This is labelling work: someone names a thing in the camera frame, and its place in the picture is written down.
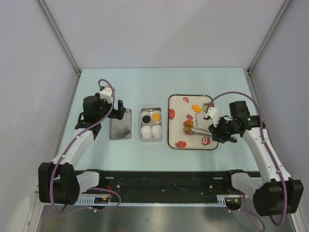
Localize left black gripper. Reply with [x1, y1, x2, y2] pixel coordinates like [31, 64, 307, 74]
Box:
[96, 93, 126, 121]

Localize metal tongs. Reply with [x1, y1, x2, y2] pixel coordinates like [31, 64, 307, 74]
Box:
[183, 127, 238, 143]

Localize black round cookie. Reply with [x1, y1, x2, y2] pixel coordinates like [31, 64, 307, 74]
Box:
[142, 115, 151, 124]

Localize tan round cookie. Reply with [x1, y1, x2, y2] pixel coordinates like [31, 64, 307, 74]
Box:
[152, 113, 161, 122]

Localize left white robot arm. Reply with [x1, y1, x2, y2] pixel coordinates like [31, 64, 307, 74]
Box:
[38, 94, 126, 205]

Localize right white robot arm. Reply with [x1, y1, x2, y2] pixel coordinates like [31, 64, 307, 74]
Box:
[204, 101, 304, 217]

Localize silver tin lid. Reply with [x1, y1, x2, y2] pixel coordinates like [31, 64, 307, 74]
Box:
[110, 109, 132, 140]

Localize orange flower cookie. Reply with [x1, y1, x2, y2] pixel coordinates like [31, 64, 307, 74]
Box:
[183, 128, 193, 135]

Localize white paper cup back-left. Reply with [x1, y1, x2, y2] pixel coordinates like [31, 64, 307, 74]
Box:
[141, 111, 152, 125]

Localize brown round cookie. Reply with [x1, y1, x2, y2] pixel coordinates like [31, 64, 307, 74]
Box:
[185, 120, 194, 127]

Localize green round cookie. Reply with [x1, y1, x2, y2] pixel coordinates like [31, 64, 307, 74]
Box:
[202, 105, 208, 112]

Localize silver tin box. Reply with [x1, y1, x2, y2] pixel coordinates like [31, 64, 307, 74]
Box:
[140, 107, 163, 143]

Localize white paper cup front-left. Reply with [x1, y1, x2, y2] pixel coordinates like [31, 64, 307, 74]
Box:
[141, 126, 152, 139]

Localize orange fish cookie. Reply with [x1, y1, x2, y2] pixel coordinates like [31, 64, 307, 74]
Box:
[191, 105, 202, 113]

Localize white paper cup back-right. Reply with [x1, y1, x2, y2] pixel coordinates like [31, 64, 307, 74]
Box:
[151, 111, 162, 125]

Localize white paper cup front-right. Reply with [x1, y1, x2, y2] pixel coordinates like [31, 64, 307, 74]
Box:
[152, 125, 163, 138]

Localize strawberry pattern tray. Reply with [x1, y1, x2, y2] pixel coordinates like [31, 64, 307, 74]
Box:
[168, 94, 218, 150]

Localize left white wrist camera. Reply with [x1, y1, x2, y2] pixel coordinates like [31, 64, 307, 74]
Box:
[99, 86, 114, 104]

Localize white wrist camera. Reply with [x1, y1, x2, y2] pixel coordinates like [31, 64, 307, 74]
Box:
[203, 107, 221, 128]
[99, 86, 114, 104]

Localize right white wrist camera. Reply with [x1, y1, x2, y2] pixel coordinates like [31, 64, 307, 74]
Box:
[203, 107, 221, 128]

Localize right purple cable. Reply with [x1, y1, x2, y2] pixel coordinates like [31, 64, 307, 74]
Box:
[204, 91, 288, 230]

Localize purple cable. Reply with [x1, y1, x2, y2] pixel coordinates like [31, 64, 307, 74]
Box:
[204, 91, 288, 230]
[51, 78, 123, 213]

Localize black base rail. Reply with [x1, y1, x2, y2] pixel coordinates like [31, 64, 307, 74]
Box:
[84, 170, 240, 204]

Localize aluminium frame post left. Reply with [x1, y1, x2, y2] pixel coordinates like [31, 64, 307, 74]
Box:
[35, 0, 82, 77]

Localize aluminium frame post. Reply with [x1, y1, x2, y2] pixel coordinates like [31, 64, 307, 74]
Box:
[247, 0, 293, 75]
[35, 0, 82, 77]

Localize aluminium frame post right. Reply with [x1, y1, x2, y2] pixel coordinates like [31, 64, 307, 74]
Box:
[247, 0, 293, 75]

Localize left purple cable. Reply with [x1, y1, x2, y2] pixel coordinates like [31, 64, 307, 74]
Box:
[51, 78, 123, 213]

